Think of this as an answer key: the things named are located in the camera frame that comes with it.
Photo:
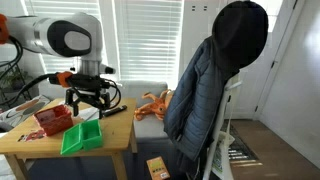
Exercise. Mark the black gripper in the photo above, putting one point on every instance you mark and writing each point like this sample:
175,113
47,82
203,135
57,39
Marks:
88,87

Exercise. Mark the green hinged plastic container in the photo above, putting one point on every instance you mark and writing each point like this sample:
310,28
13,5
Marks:
90,135

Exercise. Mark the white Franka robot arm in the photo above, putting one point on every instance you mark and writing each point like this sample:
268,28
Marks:
33,33

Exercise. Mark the white paper sheet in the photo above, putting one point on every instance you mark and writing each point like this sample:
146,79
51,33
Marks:
89,114

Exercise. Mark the black remote control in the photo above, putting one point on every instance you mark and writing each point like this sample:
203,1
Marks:
115,110

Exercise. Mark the red plastic basket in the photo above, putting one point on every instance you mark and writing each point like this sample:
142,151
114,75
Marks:
55,120

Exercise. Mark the light wooden table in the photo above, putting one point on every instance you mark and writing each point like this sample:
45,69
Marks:
116,133

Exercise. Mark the grey fabric sofa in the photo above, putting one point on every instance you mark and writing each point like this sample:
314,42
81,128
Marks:
146,91

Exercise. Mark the red printed card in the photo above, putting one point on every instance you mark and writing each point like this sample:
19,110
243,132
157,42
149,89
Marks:
32,135

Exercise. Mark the orange plush octopus toy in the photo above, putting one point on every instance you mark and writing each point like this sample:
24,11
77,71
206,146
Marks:
155,107

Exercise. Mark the patterned grey orange board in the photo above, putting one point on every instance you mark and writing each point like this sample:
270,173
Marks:
23,110

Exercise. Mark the green potted plant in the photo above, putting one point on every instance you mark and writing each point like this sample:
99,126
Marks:
13,77

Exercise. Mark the narrow white window blind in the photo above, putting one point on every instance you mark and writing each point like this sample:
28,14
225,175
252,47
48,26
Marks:
148,40

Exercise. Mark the orange cardboard box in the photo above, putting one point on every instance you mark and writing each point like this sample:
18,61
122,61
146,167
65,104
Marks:
157,168

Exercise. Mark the blue quilted jacket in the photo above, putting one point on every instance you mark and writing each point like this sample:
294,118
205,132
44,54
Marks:
196,110

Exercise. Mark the white coat rack chair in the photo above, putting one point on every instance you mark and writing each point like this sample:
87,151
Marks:
220,123

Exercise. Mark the white tote bag green print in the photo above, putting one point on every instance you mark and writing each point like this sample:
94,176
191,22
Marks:
222,160

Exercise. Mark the striped door mat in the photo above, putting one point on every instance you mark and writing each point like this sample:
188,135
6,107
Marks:
241,150

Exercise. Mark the black hat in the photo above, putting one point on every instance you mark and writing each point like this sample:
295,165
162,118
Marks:
241,33

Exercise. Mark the white door with window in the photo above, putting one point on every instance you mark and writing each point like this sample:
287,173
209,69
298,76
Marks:
260,86

